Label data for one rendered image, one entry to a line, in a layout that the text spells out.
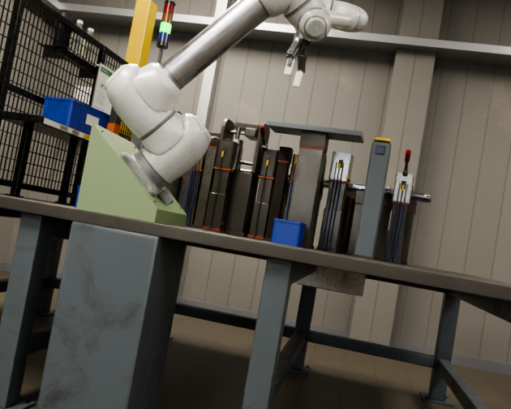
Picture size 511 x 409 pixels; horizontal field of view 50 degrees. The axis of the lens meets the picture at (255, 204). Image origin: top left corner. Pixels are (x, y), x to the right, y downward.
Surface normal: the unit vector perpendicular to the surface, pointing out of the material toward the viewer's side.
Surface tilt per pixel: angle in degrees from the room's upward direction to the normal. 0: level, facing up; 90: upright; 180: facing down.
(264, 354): 90
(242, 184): 90
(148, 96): 104
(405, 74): 90
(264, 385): 90
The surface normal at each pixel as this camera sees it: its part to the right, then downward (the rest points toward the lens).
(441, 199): -0.18, -0.08
